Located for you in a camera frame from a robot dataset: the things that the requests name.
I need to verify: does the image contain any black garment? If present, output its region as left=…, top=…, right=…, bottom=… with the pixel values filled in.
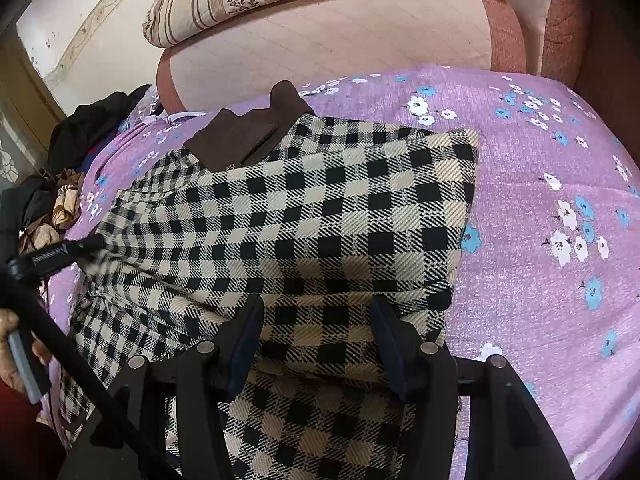
left=47, top=85, right=153, bottom=173

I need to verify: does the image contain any person's left hand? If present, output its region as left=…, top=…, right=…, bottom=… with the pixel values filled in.
left=0, top=309, right=54, bottom=397

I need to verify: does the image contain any brown floral cloth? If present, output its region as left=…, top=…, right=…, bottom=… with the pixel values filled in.
left=20, top=169, right=87, bottom=253

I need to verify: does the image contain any wooden door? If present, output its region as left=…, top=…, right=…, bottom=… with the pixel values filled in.
left=0, top=30, right=68, bottom=183

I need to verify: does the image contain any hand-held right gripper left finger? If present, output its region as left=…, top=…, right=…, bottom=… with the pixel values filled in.
left=60, top=294, right=266, bottom=480

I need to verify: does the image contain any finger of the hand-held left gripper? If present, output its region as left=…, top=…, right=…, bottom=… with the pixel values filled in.
left=7, top=236, right=107, bottom=281

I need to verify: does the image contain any pink upholstered panel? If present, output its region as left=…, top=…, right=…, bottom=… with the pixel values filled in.
left=541, top=0, right=607, bottom=92

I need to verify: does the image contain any black cable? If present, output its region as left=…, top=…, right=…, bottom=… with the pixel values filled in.
left=0, top=260, right=173, bottom=480

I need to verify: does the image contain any purple floral bedsheet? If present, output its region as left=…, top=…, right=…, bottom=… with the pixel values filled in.
left=37, top=62, right=640, bottom=480

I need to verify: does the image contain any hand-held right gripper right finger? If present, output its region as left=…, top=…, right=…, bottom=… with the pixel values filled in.
left=369, top=296, right=576, bottom=480

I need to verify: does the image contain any person's dark red clothing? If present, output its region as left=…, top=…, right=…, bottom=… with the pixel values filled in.
left=0, top=392, right=68, bottom=480

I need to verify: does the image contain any pink padded headboard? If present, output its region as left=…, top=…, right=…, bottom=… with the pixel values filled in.
left=156, top=0, right=527, bottom=113

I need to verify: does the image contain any black beige plaid coat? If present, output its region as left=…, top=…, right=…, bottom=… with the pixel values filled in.
left=57, top=80, right=481, bottom=480

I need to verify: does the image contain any pale lilac cloth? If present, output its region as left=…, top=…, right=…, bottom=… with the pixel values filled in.
left=139, top=108, right=207, bottom=129

